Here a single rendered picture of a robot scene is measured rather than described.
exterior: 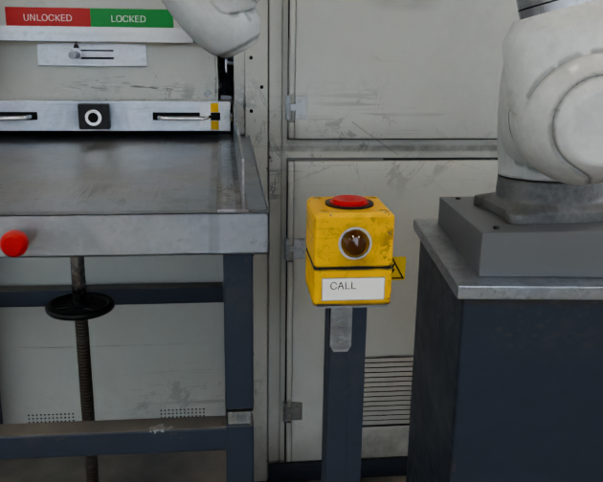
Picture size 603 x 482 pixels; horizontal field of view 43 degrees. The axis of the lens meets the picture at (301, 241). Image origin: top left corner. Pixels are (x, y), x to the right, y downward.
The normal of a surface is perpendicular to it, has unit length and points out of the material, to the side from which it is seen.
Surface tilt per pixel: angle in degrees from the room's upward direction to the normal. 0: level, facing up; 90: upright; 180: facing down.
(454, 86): 90
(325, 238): 90
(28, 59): 90
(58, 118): 90
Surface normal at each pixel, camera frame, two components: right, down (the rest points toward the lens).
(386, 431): 0.11, 0.27
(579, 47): -0.22, 0.01
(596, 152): -0.11, 0.25
